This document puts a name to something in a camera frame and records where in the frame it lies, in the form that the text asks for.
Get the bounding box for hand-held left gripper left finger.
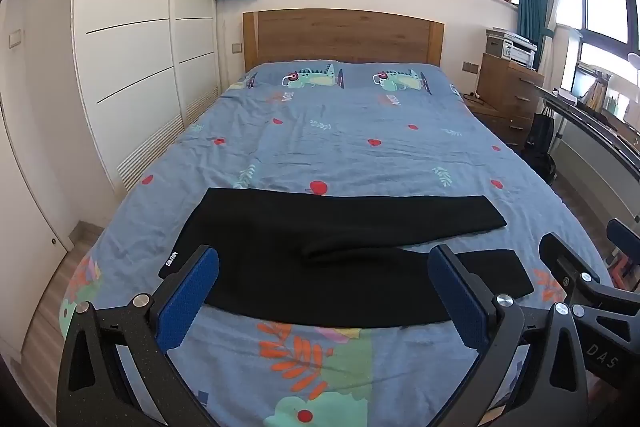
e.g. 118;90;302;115
56;245;221;427

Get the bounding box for teal curtain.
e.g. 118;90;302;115
515;0;559;72

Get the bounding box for wooden dresser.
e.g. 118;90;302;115
464;53;546;152

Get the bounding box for wooden headboard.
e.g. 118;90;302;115
242;9;445;75

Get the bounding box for white wardrobe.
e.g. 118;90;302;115
70;0;224;196

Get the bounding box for white printer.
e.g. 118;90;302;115
485;27;539;68

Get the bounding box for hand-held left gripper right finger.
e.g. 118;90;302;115
427;245;592;427

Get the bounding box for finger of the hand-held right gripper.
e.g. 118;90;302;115
539;233;601;303
607;218;640;258

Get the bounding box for black pants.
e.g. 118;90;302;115
158;187;535;329

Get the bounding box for black bag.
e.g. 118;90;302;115
522;112;557;184

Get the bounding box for blue printed bed sheet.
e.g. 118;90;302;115
59;59;617;427

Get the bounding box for dark desk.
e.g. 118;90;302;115
532;84;640;182

